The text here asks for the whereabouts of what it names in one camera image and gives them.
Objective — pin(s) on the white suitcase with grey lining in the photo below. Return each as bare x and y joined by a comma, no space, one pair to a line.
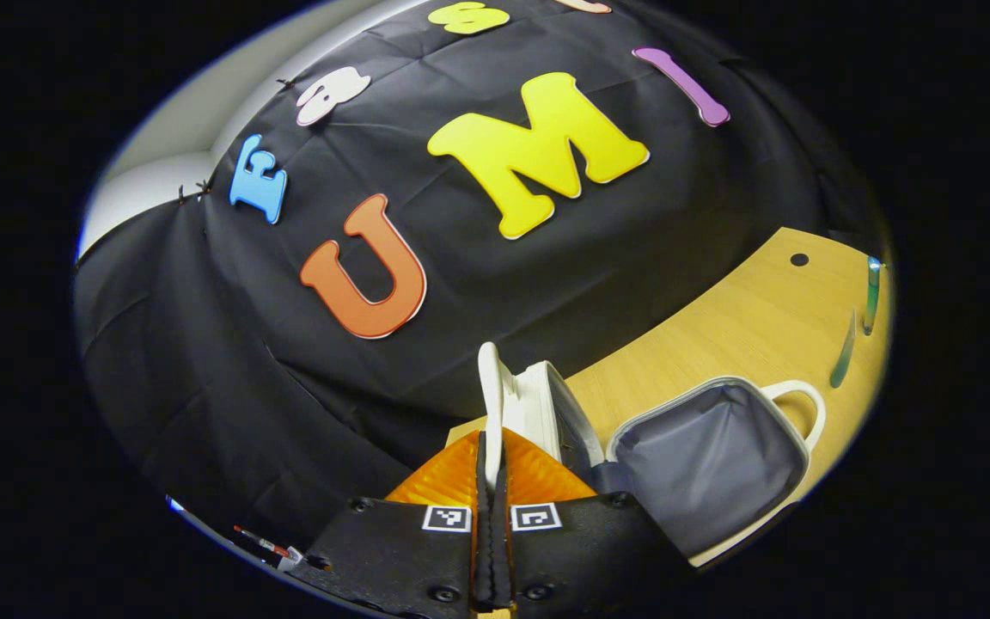
710,464

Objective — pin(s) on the blue skin care bottle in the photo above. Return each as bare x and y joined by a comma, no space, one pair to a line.
871,297

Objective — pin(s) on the thin red white object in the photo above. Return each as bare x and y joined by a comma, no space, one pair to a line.
276,548

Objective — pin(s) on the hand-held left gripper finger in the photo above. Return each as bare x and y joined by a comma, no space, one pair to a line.
483,550
504,559

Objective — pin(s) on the black backdrop cloth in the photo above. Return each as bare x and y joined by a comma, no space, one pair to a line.
203,344

